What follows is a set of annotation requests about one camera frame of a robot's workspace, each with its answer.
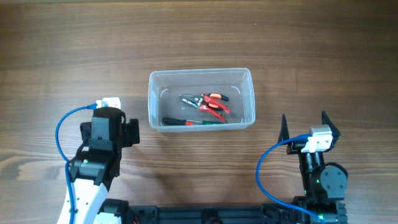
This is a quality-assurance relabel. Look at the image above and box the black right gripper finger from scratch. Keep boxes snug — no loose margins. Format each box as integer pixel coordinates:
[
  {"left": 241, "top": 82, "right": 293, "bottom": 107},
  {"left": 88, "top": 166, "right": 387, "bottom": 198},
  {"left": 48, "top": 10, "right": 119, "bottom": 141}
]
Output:
[
  {"left": 278, "top": 114, "right": 290, "bottom": 142},
  {"left": 322, "top": 111, "right": 341, "bottom": 139}
]

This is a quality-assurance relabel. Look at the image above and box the black handled screwdriver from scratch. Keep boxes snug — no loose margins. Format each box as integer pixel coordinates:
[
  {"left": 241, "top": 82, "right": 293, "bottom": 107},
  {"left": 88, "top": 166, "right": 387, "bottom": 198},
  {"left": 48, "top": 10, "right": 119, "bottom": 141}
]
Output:
[{"left": 162, "top": 117, "right": 193, "bottom": 126}]

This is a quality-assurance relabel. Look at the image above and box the green handled small screwdriver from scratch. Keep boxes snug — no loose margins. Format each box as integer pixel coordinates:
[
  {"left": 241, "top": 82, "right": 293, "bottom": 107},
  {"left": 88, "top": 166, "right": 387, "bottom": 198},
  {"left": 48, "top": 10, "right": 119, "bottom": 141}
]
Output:
[{"left": 188, "top": 120, "right": 224, "bottom": 125}]

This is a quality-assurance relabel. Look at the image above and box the red handled wire stripper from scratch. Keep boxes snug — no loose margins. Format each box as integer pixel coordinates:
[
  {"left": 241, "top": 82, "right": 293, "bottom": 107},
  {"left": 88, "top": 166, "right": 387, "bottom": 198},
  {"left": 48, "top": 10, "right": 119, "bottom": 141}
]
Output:
[{"left": 182, "top": 98, "right": 225, "bottom": 123}]

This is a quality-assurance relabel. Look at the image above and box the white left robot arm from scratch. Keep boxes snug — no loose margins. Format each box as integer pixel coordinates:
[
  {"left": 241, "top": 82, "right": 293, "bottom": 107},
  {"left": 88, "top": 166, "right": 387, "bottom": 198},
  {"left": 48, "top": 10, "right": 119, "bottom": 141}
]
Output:
[{"left": 55, "top": 104, "right": 140, "bottom": 223}]

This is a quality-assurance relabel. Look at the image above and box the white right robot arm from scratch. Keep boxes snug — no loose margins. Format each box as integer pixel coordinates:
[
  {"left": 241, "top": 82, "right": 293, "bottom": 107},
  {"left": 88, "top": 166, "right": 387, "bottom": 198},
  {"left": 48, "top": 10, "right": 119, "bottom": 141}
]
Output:
[{"left": 280, "top": 111, "right": 348, "bottom": 223}]

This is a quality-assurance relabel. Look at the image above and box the clear plastic storage container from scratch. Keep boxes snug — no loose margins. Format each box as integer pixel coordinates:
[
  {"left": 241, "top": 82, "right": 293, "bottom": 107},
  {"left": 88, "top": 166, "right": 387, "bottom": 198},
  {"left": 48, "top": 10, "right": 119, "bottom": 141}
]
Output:
[{"left": 148, "top": 68, "right": 256, "bottom": 133}]

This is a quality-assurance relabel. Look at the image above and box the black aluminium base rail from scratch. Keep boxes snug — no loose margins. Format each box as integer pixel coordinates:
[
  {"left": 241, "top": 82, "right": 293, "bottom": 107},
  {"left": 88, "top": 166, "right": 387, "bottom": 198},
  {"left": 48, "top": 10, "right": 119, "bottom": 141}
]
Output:
[{"left": 102, "top": 203, "right": 348, "bottom": 224}]

